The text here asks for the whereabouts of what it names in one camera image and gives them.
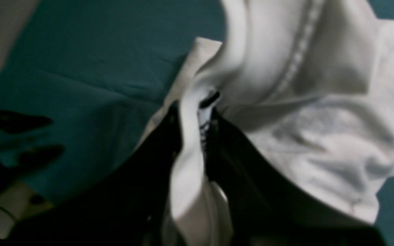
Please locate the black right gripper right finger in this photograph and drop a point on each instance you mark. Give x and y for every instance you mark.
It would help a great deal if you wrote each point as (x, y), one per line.
(266, 208)

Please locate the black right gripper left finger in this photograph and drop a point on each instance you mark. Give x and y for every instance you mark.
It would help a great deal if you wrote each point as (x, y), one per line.
(124, 209)

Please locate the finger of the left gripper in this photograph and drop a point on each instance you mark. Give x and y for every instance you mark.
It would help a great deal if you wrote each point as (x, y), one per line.
(23, 156)

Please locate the white T-shirt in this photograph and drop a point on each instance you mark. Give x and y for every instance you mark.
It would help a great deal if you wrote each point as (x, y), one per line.
(311, 84)

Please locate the blue table cloth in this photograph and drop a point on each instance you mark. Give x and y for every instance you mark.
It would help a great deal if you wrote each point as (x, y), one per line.
(100, 69)

